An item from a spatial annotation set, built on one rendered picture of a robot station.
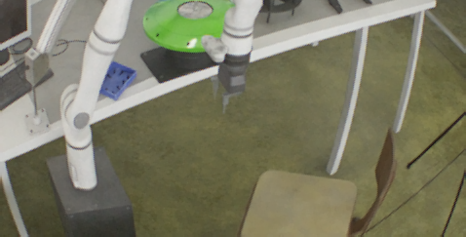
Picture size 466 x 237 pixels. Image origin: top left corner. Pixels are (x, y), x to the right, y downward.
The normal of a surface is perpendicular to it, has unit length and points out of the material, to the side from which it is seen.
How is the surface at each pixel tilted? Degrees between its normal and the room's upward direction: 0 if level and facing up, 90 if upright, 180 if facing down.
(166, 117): 0
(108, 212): 90
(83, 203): 0
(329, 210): 0
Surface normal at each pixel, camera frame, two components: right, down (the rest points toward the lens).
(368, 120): 0.10, -0.75
